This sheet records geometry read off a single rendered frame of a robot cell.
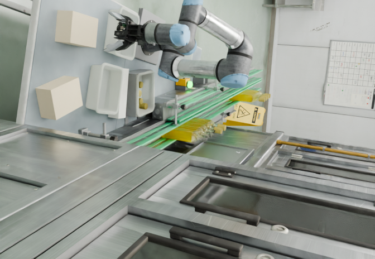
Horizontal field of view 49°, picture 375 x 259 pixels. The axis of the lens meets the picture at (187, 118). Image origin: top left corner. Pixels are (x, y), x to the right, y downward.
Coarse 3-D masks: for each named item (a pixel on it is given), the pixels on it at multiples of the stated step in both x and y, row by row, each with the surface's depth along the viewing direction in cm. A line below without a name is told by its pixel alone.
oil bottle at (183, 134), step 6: (168, 132) 221; (174, 132) 219; (180, 132) 218; (186, 132) 216; (192, 132) 215; (198, 132) 218; (174, 138) 220; (180, 138) 218; (186, 138) 217; (192, 138) 215
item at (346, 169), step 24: (192, 144) 253; (240, 144) 259; (264, 144) 250; (312, 144) 265; (336, 144) 262; (264, 168) 217; (288, 168) 223; (312, 168) 225; (336, 168) 226; (360, 168) 227
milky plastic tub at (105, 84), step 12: (96, 72) 179; (108, 72) 194; (120, 72) 192; (96, 84) 179; (108, 84) 194; (120, 84) 192; (96, 96) 179; (108, 96) 194; (120, 96) 193; (96, 108) 177; (108, 108) 193
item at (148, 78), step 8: (144, 72) 207; (152, 72) 214; (136, 80) 202; (144, 80) 219; (152, 80) 217; (136, 88) 203; (144, 88) 220; (152, 88) 218; (136, 96) 204; (144, 96) 221; (152, 96) 219; (136, 104) 205; (152, 104) 220; (136, 112) 208; (144, 112) 213
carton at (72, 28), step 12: (60, 12) 158; (72, 12) 155; (60, 24) 158; (72, 24) 156; (84, 24) 162; (96, 24) 169; (60, 36) 158; (72, 36) 157; (84, 36) 163; (96, 36) 170
